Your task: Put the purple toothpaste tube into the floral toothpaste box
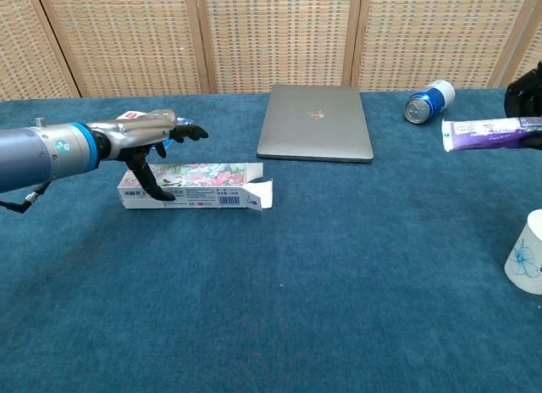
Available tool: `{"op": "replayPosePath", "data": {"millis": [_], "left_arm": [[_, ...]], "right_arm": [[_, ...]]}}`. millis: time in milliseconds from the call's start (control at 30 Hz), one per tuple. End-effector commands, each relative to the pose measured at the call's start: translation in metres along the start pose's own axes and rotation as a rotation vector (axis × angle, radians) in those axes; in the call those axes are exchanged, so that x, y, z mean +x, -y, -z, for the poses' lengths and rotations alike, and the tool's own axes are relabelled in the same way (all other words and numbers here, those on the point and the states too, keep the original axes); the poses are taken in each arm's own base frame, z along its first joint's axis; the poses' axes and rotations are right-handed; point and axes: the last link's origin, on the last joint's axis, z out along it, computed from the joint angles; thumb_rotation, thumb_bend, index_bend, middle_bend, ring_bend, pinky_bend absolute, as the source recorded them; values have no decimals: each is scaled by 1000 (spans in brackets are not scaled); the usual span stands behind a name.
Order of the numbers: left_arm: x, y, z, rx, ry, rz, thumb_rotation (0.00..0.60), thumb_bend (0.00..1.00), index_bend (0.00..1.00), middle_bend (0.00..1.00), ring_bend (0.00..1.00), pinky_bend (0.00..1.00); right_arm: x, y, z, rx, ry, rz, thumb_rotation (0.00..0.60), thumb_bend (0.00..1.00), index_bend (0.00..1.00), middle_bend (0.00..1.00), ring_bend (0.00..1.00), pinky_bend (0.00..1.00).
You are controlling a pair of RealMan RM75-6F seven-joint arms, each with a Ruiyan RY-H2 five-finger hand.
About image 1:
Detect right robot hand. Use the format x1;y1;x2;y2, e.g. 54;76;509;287
503;60;542;151

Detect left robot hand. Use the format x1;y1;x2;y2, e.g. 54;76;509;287
97;118;210;202

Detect purple white toothpaste tube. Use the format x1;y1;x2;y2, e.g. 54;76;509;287
440;116;542;153

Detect floral toothpaste carton box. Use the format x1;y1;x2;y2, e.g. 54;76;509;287
116;162;275;211

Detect blister pack metal hooks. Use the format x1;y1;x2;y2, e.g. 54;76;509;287
110;108;195;149

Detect blue white drink can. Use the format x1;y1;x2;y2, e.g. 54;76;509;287
403;79;456;125

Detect white cup blue flower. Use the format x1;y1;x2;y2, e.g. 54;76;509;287
503;209;542;296

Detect wicker wooden folding screen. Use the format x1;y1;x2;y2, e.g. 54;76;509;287
0;0;542;102

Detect grey closed laptop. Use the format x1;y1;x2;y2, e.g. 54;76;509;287
256;84;374;164

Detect blue velvet table cloth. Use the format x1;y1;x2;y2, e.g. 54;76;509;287
0;86;542;393

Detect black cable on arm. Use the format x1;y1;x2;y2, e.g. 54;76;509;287
0;181;54;215

